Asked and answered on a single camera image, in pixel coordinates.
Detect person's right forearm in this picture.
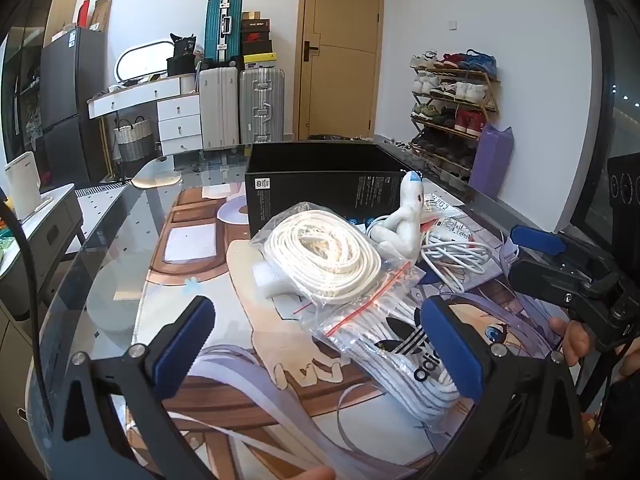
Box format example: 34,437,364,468
597,377,640,466

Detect teal suitcase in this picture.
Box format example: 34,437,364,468
204,0,244,63

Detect white foam block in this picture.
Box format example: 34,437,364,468
252,260,301,298

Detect black cardboard box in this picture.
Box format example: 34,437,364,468
245,142,422,238

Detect printed desk mat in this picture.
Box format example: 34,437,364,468
85,180,566,480

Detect white plush toy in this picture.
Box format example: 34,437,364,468
372,170,428,261

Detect shoe rack with shoes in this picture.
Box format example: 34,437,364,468
410,49,498,173

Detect black refrigerator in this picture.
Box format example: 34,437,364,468
40,26,108,186

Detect white dressing table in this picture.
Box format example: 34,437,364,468
87,74,203,156

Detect grey side cabinet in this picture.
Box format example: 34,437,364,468
0,182,86,321

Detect brown cardboard box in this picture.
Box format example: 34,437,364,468
90,0,113,32

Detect scattered dark slippers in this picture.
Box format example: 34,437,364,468
307,133,416,153

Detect person's right hand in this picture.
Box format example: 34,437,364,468
549,316,640,381

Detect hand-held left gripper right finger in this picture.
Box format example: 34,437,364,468
420,295,586,480

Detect white suitcase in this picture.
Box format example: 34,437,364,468
198,66,240,150

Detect purple yoga mat bag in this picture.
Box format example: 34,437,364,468
467,124,515,201

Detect dark shoe box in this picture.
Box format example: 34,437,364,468
241,11,272,31

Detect white paper slip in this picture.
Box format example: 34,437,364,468
422,192,466,218

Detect silver suitcase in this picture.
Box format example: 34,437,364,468
239,67,286,145

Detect wooden shoe rack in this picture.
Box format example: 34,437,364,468
410,67,502,178

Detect person's left hand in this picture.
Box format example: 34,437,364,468
289,465,337,480

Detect tan wooden door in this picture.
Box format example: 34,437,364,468
298,0,386,141

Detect black red shoe box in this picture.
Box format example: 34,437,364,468
241,29,273,56

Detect bagged white striped socks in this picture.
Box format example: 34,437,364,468
305,280,481,423

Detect dark display cabinet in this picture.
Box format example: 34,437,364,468
0,25,46,171

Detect beige round floor mat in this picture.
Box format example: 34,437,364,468
132,160,183,191

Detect white red printed packet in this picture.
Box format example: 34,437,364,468
430,217,473,246

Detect woven laundry basket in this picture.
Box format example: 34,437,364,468
112,116,153,163

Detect white cable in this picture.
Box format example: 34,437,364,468
365,215,501,293

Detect black bag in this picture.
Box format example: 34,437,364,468
166,32,198,76

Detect white appliance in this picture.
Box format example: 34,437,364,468
5,152,41,218

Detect bag of white cords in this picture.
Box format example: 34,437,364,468
250,201,426,311

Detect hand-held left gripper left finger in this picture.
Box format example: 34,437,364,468
50,295,217,480

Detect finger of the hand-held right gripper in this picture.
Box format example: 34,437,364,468
510,226,618,273
507,257,588,308

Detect oval white mirror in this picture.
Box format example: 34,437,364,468
115,40,176,83

